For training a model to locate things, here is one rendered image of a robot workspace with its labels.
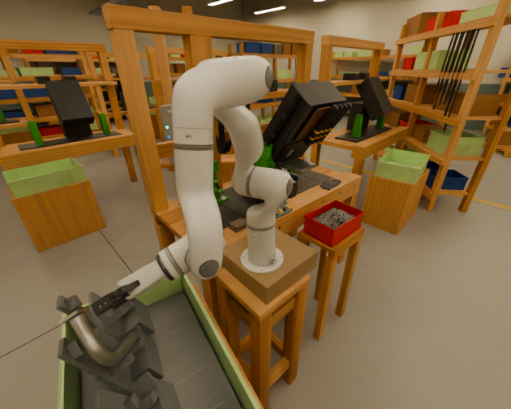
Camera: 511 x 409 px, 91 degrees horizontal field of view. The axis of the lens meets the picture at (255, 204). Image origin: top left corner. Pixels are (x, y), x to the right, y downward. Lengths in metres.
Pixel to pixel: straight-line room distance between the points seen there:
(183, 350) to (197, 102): 0.79
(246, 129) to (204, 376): 0.76
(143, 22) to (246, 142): 0.97
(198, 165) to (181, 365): 0.66
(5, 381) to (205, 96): 2.20
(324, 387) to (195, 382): 1.10
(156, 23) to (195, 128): 1.09
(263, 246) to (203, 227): 0.50
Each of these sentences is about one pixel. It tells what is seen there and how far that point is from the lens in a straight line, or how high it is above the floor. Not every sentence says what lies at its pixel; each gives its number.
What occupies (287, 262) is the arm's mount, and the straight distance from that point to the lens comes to 1.12.
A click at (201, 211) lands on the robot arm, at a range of 0.57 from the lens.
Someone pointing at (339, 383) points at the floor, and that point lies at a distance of 1.94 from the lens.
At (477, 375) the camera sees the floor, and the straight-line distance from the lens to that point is 2.33.
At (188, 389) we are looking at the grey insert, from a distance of 0.95.
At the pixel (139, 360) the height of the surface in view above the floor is 0.92.
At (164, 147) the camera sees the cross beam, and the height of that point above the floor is 1.25.
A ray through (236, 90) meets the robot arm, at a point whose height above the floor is 1.64.
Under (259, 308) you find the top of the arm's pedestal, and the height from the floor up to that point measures 0.85.
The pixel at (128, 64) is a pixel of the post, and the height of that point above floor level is 1.71.
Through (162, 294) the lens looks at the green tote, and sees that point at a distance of 1.16.
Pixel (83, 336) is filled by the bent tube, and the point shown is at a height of 1.15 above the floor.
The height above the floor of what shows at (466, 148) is 0.81.
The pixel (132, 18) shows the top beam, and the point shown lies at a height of 1.90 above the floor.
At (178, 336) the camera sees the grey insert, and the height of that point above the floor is 0.85.
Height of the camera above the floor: 1.68
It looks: 29 degrees down
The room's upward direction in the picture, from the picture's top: 1 degrees counter-clockwise
